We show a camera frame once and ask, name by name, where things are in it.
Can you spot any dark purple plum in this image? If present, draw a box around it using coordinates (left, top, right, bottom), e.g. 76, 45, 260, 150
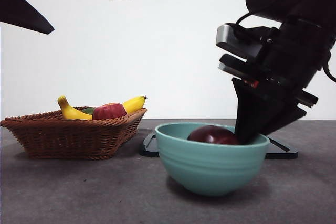
187, 125, 241, 145

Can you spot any teal ribbed bowl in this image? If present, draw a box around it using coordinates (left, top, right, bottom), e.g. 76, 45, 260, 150
154, 122, 270, 197

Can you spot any black rectangular tray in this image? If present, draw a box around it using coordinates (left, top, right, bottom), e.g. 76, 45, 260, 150
138, 132, 299, 159

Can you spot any yellow banana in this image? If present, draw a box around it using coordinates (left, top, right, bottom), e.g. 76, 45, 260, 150
57, 95, 148, 121

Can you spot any red apple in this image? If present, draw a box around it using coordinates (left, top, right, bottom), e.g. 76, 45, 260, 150
92, 102, 128, 121

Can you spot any brown wicker basket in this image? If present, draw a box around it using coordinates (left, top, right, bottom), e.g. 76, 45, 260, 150
0, 107, 148, 161

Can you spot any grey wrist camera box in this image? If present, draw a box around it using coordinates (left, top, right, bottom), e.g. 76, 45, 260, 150
215, 24, 274, 61

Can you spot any black cable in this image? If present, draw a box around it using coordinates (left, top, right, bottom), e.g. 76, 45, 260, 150
234, 12, 266, 44
322, 50, 336, 83

